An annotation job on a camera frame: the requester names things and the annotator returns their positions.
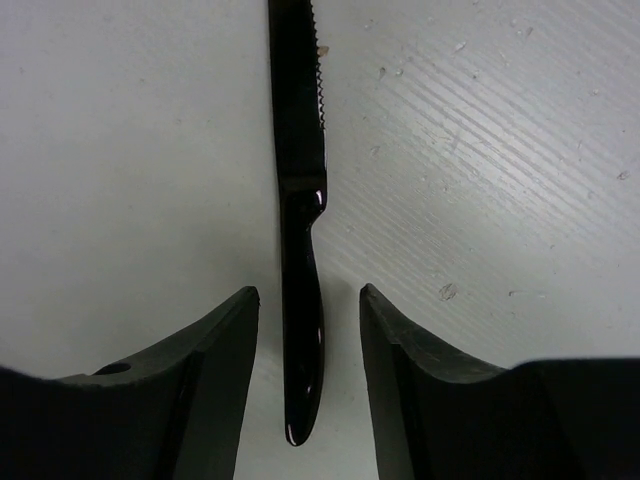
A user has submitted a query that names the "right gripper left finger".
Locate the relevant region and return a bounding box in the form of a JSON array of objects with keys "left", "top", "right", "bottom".
[{"left": 1, "top": 287, "right": 260, "bottom": 479}]

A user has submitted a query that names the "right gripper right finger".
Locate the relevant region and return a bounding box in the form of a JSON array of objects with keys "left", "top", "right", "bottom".
[{"left": 359, "top": 285, "right": 639, "bottom": 479}]

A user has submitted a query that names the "black handled table knife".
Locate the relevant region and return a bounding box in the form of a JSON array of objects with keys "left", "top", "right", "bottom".
[{"left": 267, "top": 0, "right": 328, "bottom": 447}]

